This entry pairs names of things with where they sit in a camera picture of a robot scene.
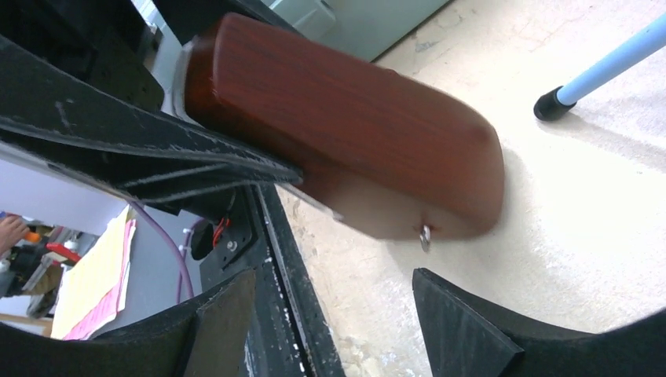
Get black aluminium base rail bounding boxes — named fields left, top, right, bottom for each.
left=189, top=181, right=347, bottom=377

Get clear plastic storage bin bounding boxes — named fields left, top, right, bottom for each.
left=263, top=0, right=448, bottom=61

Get yellow and pink papers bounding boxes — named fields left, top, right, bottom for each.
left=50, top=207, right=136, bottom=340

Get brown metronome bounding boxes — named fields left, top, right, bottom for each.
left=184, top=13, right=505, bottom=241

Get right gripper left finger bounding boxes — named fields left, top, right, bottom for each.
left=1, top=269, right=255, bottom=377

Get background person hand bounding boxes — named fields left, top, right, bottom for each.
left=0, top=214, right=30, bottom=254

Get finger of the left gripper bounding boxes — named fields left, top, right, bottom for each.
left=1, top=38, right=302, bottom=204

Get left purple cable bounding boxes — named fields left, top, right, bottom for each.
left=130, top=199, right=209, bottom=303

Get light blue music stand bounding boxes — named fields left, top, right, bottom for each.
left=533, top=15, right=665, bottom=122

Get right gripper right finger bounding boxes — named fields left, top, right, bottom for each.
left=412, top=268, right=665, bottom=376

